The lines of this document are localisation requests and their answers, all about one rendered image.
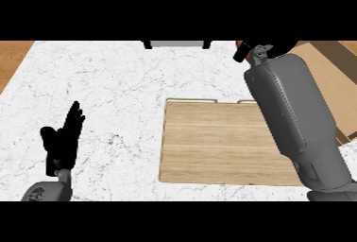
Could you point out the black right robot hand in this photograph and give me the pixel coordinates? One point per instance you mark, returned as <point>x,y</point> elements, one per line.
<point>275,45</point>

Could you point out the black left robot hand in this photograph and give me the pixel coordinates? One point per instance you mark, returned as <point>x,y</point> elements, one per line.
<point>64,138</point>

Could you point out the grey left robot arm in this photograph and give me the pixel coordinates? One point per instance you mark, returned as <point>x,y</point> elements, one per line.
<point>49,190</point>

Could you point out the pale wooden tray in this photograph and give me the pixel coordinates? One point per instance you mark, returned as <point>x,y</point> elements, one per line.
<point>219,141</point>

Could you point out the brown cardboard box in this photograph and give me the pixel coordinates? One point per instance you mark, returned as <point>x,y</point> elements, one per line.
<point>332,85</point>

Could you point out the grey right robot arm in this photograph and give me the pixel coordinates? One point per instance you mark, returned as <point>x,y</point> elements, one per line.
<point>297,126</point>

